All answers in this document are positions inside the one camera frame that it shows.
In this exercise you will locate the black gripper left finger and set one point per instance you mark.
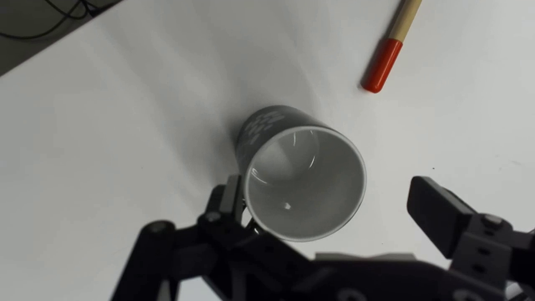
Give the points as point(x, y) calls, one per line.
point(224, 206)

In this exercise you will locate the black paper cup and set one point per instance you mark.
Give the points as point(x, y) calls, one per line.
point(301, 179)

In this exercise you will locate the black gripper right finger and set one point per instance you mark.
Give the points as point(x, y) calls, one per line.
point(438, 212)

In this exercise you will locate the red and wood marker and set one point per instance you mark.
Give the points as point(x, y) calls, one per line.
point(390, 45)

